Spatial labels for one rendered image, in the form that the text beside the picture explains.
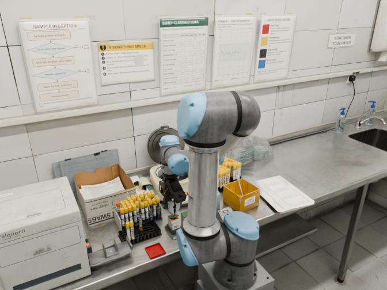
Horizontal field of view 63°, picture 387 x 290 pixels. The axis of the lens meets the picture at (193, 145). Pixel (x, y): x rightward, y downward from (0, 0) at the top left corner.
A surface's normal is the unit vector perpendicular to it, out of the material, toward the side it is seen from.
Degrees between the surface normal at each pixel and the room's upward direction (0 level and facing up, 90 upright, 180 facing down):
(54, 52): 93
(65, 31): 93
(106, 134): 90
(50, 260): 90
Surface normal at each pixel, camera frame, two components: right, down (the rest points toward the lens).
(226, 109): 0.30, -0.07
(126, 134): 0.48, 0.35
